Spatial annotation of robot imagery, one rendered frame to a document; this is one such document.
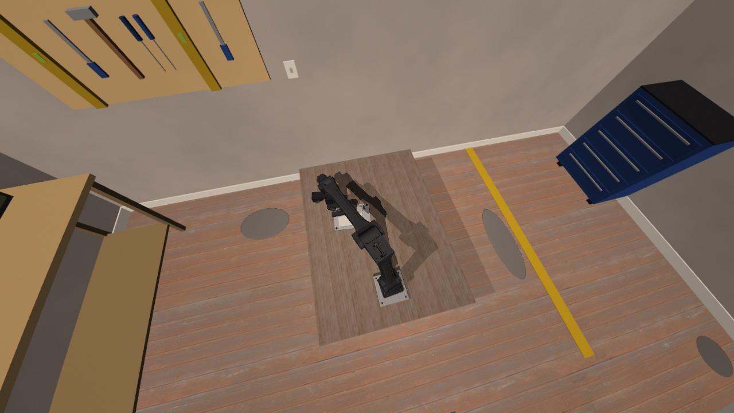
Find white mounting plate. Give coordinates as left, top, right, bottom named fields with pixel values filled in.
left=334, top=203, right=371, bottom=231

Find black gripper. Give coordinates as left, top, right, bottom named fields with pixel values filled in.
left=327, top=198, right=339, bottom=212

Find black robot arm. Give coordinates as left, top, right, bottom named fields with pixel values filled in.
left=311, top=174, right=404, bottom=298

